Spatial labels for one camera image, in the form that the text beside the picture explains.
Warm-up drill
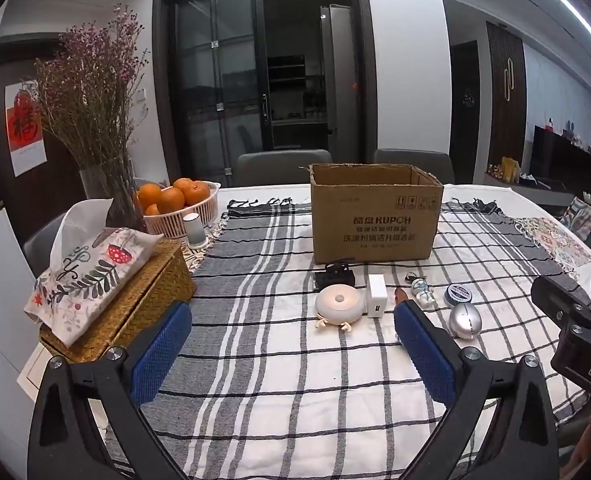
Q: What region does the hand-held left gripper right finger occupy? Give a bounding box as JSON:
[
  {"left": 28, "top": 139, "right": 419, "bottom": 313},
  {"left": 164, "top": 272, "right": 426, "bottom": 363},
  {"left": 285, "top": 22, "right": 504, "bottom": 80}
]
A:
[{"left": 393, "top": 301, "right": 561, "bottom": 480}]

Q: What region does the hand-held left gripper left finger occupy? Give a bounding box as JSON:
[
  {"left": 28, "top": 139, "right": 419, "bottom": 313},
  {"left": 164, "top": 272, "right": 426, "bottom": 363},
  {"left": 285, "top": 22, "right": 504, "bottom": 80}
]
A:
[{"left": 27, "top": 301, "right": 194, "bottom": 480}]

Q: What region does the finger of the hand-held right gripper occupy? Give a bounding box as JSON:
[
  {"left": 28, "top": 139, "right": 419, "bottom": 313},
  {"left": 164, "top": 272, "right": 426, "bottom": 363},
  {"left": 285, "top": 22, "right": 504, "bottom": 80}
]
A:
[{"left": 530, "top": 274, "right": 591, "bottom": 326}]

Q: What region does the silver egg-shaped object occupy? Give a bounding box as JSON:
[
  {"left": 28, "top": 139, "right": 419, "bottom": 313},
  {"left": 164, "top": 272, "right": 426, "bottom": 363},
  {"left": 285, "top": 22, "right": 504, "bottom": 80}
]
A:
[{"left": 448, "top": 302, "right": 482, "bottom": 341}]

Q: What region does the white suited figurine keychain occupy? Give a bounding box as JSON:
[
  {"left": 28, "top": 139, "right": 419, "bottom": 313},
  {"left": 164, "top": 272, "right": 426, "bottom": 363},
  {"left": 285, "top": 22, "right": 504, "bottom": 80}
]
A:
[{"left": 408, "top": 274, "right": 433, "bottom": 308}]

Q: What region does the white power adapter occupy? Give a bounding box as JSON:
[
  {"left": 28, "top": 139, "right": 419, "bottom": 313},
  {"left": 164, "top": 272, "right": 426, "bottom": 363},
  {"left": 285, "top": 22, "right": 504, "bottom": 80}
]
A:
[{"left": 366, "top": 274, "right": 387, "bottom": 319}]

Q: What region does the round white night light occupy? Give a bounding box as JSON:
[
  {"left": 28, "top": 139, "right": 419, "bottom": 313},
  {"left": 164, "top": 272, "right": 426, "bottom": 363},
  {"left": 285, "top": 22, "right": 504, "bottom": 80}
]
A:
[{"left": 315, "top": 284, "right": 365, "bottom": 333}]

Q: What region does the brown cardboard box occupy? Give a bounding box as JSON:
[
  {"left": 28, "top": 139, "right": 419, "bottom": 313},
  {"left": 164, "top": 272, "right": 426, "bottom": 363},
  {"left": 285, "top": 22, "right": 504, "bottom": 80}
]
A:
[{"left": 309, "top": 162, "right": 445, "bottom": 266}]

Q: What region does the floral patterned cloth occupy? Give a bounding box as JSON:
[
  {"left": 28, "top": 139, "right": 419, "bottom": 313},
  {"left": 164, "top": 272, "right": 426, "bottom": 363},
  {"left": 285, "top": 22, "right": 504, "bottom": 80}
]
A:
[{"left": 513, "top": 217, "right": 591, "bottom": 277}]

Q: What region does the woven tissue box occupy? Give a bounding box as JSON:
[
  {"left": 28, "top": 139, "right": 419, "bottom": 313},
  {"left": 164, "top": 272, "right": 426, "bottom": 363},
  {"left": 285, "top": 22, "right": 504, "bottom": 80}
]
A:
[{"left": 40, "top": 240, "right": 197, "bottom": 363}]

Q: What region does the floral cushion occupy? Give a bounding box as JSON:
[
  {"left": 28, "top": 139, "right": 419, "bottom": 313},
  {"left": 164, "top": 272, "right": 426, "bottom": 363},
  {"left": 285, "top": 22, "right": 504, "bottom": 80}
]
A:
[{"left": 560, "top": 195, "right": 591, "bottom": 257}]

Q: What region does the round dark tin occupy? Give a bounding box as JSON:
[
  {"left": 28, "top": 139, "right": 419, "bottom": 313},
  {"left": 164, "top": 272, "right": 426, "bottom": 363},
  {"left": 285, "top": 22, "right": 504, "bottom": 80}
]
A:
[{"left": 444, "top": 282, "right": 472, "bottom": 308}]

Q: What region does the floral tissue cover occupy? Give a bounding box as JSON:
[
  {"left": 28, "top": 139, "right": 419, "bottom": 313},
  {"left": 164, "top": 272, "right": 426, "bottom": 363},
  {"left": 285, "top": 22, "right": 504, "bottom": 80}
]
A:
[{"left": 24, "top": 227, "right": 165, "bottom": 346}]

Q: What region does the grey television cabinet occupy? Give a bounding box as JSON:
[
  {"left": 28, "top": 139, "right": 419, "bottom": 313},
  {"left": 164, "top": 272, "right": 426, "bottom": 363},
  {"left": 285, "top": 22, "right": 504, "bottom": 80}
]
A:
[{"left": 483, "top": 170, "right": 576, "bottom": 206}]

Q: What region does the black white plaid tablecloth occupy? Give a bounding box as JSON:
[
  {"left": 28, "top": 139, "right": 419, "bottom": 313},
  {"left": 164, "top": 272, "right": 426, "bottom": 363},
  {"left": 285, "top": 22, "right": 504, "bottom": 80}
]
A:
[{"left": 96, "top": 197, "right": 591, "bottom": 480}]

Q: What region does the small black object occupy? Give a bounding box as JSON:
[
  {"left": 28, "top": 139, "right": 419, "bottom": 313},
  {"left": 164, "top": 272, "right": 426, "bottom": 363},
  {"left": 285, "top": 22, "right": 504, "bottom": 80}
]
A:
[{"left": 315, "top": 260, "right": 356, "bottom": 291}]

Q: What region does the small white cylinder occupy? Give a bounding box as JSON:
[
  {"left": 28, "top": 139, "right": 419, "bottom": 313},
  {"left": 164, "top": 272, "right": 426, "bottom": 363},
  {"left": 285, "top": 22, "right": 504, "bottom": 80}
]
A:
[{"left": 183, "top": 213, "right": 209, "bottom": 250}]

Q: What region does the white fruit basket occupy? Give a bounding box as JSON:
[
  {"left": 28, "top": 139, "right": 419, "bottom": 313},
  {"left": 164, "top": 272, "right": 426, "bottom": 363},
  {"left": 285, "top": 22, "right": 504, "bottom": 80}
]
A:
[{"left": 136, "top": 181, "right": 221, "bottom": 238}]

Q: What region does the white tissue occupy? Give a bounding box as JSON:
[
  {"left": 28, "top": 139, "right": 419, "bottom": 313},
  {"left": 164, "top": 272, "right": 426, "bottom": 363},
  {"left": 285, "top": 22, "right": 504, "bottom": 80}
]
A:
[{"left": 50, "top": 197, "right": 114, "bottom": 268}]

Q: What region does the glass vase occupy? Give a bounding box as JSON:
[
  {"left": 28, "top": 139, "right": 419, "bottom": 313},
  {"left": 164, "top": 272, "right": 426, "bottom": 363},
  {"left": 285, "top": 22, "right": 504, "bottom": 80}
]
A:
[{"left": 79, "top": 162, "right": 149, "bottom": 233}]

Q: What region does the grey dining chair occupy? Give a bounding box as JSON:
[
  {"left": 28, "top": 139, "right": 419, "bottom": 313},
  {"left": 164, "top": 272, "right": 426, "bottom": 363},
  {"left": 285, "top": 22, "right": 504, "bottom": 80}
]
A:
[
  {"left": 23, "top": 216, "right": 64, "bottom": 273},
  {"left": 374, "top": 148, "right": 455, "bottom": 186},
  {"left": 237, "top": 150, "right": 332, "bottom": 188}
]

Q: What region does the dried flower bunch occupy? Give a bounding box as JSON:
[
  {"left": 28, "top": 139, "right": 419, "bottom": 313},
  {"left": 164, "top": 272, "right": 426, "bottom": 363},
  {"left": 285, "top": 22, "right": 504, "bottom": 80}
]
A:
[{"left": 33, "top": 4, "right": 149, "bottom": 171}]

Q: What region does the dark kitchen cabinet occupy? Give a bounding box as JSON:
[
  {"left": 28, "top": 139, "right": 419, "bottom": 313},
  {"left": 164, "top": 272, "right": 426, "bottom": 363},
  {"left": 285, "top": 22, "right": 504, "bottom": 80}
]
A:
[{"left": 266, "top": 54, "right": 326, "bottom": 150}]

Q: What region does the sliding glass door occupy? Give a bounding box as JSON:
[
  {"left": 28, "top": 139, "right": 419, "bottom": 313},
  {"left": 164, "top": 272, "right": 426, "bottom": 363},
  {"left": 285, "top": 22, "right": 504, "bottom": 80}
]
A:
[{"left": 168, "top": 0, "right": 276, "bottom": 173}]

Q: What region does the grey refrigerator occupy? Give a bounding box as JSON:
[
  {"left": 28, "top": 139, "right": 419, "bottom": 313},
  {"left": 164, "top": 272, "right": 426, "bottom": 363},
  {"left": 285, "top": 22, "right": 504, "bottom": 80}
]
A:
[{"left": 319, "top": 4, "right": 356, "bottom": 151}]

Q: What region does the dark door with gold handles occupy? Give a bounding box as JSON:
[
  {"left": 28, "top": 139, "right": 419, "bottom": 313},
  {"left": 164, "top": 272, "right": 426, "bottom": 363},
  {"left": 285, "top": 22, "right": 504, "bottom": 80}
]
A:
[{"left": 486, "top": 21, "right": 527, "bottom": 161}]

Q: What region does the red wall poster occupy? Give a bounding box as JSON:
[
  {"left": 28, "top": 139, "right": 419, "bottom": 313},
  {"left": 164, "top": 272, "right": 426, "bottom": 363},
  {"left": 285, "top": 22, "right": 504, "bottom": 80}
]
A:
[{"left": 4, "top": 80, "right": 46, "bottom": 177}]

